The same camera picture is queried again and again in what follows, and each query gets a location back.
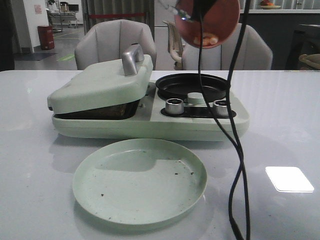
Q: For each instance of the grey upholstered chair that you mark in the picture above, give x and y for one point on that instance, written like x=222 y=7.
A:
x=106 y=41
x=254 y=53

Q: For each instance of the grey kitchen counter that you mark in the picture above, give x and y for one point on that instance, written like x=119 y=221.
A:
x=288 y=35

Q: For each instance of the beige office chair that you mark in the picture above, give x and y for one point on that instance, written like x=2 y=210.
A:
x=175 y=46

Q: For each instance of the red barrier belt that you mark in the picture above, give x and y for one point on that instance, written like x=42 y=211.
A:
x=120 y=15

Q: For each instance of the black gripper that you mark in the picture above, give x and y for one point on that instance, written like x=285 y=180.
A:
x=201 y=7

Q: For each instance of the left silver control knob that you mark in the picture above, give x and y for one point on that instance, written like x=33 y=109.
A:
x=174 y=106

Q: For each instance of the right grey upholstered chair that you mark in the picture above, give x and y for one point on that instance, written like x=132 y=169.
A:
x=254 y=53

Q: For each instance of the fruit plate on counter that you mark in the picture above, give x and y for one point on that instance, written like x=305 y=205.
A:
x=268 y=5

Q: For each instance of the white refrigerator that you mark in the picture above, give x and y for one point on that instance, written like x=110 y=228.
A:
x=164 y=60

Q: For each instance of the green breakfast maker base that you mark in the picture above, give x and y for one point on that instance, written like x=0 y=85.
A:
x=148 y=122

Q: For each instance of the black round frying pan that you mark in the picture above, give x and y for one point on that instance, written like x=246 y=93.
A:
x=179 y=85

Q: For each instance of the white bread slice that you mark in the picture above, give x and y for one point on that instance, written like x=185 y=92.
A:
x=103 y=112

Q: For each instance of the green pan handle knob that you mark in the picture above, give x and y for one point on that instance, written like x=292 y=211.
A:
x=195 y=98

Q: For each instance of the pink bowl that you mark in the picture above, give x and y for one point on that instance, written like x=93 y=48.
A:
x=220 y=20

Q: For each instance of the beige curtain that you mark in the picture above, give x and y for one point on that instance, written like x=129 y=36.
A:
x=105 y=7

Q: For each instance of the silver control knob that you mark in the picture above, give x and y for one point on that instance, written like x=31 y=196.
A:
x=174 y=106
x=220 y=109

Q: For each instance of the red trash bin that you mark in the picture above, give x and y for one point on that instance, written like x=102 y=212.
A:
x=46 y=38

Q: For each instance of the green breakfast maker lid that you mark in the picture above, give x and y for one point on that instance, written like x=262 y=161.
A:
x=105 y=84

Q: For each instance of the light green round plate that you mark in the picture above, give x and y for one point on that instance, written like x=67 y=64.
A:
x=140 y=182

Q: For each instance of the right silver control knob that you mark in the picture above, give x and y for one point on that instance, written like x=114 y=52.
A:
x=220 y=109

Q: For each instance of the left grey upholstered chair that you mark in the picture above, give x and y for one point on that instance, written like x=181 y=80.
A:
x=106 y=41

